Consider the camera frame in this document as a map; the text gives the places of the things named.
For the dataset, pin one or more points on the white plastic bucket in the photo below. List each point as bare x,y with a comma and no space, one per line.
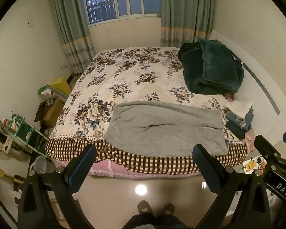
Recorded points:
39,164

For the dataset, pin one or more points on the dark green plush blanket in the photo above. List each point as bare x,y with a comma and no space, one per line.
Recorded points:
212,69

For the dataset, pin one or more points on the brown cardboard box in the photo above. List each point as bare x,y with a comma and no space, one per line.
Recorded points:
51,113

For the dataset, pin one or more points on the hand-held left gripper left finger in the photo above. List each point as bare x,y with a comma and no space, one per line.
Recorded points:
82,165

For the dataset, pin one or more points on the grey fleece pants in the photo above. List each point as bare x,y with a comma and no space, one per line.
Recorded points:
166,130

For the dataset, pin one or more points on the yellow box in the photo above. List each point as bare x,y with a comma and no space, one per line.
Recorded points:
62,84

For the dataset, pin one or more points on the white bed headboard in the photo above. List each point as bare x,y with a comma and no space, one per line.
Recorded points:
259,76

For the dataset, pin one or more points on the floral bed blanket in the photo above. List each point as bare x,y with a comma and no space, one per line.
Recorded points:
133,76

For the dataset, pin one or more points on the folded white cloth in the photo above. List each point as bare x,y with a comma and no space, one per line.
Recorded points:
239,107

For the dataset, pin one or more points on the green storage rack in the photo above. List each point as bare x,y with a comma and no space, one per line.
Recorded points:
26,133

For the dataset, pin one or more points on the green striped curtain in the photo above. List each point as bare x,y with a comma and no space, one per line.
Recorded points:
186,14
71,33

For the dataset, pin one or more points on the person's dark trouser legs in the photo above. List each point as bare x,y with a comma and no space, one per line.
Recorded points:
157,222

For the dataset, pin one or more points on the brown slipper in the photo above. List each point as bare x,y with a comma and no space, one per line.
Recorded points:
168,208
145,208

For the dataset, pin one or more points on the pink checked bed sheet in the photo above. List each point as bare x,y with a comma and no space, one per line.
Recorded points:
114,170

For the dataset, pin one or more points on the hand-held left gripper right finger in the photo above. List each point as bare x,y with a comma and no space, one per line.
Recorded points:
205,165

